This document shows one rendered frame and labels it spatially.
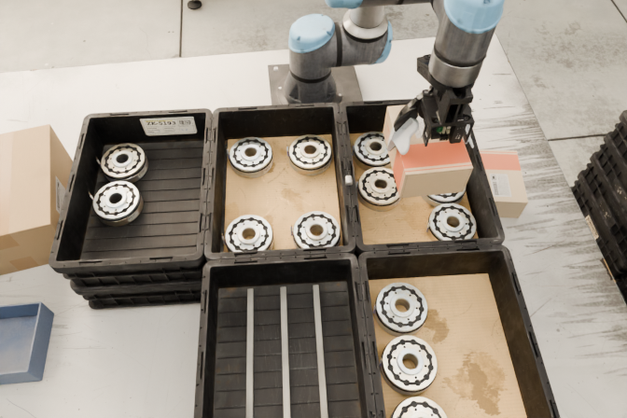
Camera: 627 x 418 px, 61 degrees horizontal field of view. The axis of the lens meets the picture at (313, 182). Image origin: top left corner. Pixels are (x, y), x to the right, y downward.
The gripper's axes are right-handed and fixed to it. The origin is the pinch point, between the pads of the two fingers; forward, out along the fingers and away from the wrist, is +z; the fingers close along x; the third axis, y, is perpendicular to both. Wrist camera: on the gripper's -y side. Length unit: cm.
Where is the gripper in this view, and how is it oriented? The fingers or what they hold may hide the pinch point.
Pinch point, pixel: (425, 143)
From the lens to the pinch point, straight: 99.7
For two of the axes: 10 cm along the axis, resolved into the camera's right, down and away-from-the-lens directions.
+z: 0.0, 5.6, 8.3
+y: 1.2, 8.2, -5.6
